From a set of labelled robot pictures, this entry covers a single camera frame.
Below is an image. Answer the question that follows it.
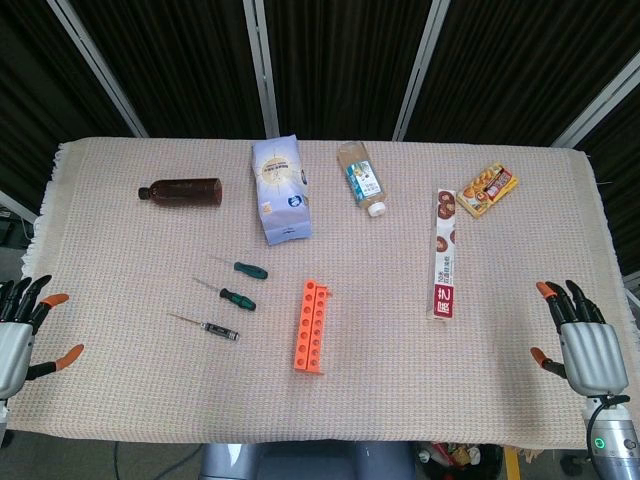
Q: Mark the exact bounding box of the blue and white bag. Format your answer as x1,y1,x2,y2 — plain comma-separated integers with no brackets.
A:
250,133,314,246

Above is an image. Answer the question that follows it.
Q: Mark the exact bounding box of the brown plastic bottle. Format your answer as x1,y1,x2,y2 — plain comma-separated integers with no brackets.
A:
137,177,224,206

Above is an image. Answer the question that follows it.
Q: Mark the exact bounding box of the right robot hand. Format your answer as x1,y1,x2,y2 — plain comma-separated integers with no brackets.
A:
529,279,630,399

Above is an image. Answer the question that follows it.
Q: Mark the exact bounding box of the thick green black screwdriver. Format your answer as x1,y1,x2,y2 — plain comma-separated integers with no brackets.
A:
192,277,257,311

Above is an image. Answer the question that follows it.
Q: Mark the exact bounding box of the yellow snack box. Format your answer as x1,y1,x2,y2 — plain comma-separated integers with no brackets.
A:
455,160,519,220

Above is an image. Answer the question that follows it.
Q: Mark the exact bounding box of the black metal precision screwdriver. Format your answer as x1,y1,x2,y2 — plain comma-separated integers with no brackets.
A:
167,312,240,343

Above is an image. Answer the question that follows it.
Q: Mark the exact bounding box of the orange tool holder rack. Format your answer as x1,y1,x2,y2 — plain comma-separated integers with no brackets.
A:
292,278,333,376

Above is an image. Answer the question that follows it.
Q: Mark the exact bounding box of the slim green screwdriver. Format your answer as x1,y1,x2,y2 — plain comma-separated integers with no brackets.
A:
208,255,269,281

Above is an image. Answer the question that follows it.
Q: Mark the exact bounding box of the grey robot torso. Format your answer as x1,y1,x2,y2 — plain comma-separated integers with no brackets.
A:
199,442,416,480

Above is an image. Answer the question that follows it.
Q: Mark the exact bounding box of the clear bottle blue label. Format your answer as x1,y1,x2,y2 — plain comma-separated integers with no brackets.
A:
337,141,389,218

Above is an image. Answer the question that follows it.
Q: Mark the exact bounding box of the long white red cookie box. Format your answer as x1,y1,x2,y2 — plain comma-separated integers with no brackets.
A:
427,188,460,324

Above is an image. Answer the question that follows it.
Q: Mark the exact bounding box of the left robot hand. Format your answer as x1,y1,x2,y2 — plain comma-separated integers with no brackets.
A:
0,274,85,401

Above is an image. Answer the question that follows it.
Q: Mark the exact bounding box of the black trash bin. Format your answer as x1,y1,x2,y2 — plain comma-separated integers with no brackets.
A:
417,442,506,480

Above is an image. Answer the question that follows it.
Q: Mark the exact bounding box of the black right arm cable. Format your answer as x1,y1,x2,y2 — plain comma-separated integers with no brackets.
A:
586,394,632,454

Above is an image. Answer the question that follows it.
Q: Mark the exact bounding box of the beige woven tablecloth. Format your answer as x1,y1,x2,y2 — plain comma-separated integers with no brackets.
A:
0,137,632,449

